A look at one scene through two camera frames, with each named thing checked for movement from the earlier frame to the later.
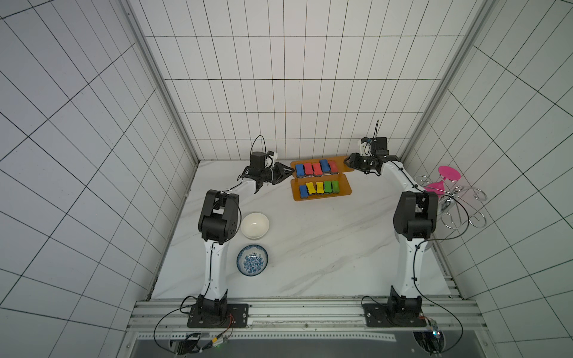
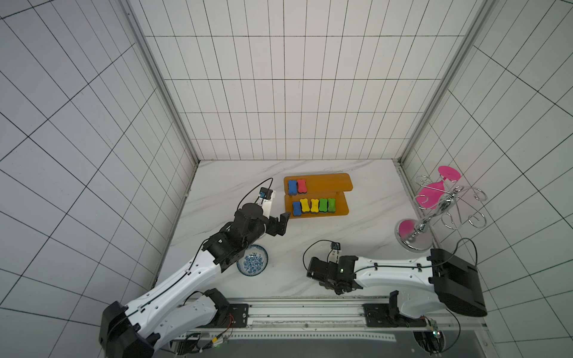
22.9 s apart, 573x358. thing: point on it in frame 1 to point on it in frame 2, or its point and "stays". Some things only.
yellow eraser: x=310 y=188 to x=304 y=205
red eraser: x=308 y=168 to x=302 y=186
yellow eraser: x=319 y=188 to x=314 y=205
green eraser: x=327 y=186 to x=323 y=204
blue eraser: x=304 y=192 to x=296 y=209
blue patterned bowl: x=252 y=259 stays
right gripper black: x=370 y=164 to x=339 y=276
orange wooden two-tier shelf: x=319 y=178 to x=317 y=195
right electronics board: x=430 y=341 stays
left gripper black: x=282 y=174 to x=273 y=230
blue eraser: x=300 y=171 to x=292 y=187
